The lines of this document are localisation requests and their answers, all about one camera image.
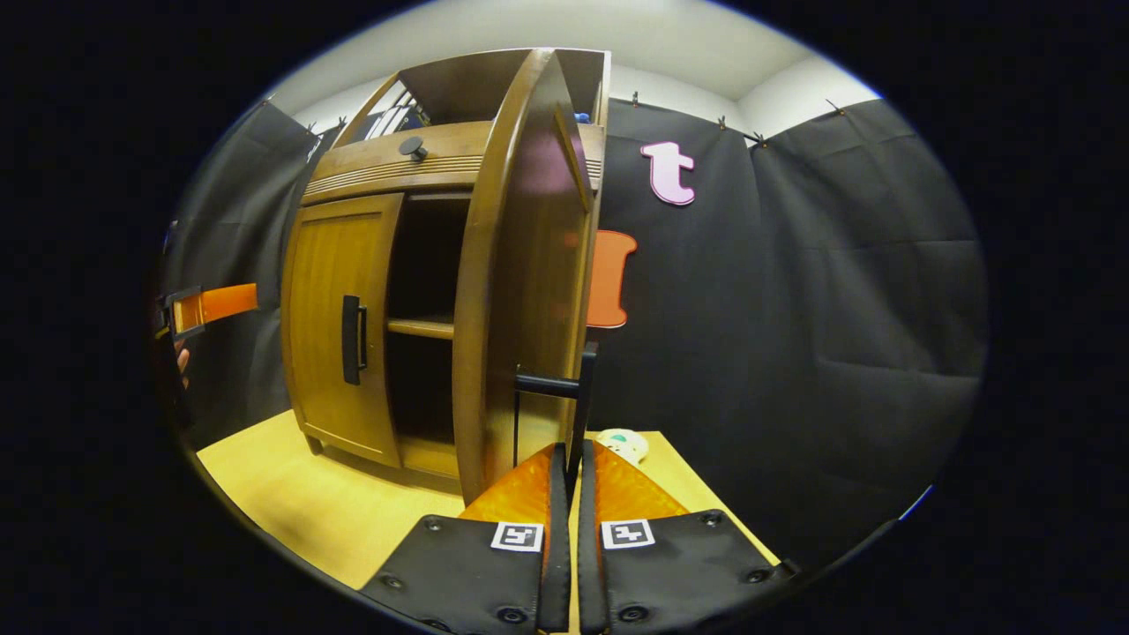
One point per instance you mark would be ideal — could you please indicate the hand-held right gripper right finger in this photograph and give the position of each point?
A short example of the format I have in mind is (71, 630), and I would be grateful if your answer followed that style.
(589, 573)

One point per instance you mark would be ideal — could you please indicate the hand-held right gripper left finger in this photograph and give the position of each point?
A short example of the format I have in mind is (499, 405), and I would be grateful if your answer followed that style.
(557, 564)

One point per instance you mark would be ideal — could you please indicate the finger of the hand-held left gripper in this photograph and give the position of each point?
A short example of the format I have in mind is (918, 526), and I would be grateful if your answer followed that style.
(225, 302)

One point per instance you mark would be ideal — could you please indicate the wooden cabinet door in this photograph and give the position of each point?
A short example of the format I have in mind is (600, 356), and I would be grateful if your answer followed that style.
(322, 335)
(529, 265)

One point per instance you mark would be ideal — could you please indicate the wooden double-door shoe cabinet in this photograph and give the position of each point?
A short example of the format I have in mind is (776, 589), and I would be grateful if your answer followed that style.
(450, 84)

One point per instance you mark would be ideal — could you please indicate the white green round object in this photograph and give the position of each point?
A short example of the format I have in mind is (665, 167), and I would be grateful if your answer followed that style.
(624, 445)

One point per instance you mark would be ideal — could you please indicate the wooden inner shelf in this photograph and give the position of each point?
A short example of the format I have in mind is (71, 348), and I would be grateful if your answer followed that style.
(422, 328)

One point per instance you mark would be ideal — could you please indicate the wooden drawer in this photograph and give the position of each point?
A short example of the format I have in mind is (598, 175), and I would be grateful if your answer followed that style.
(370, 163)

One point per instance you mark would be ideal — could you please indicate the black round drawer knob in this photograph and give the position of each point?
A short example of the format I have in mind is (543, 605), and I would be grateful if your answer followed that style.
(412, 147)

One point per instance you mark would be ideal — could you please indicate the white book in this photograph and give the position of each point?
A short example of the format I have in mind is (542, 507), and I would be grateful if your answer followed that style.
(401, 116)
(385, 110)

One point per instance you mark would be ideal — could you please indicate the black backdrop cloth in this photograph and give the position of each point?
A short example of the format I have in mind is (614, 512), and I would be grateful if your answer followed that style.
(794, 353)

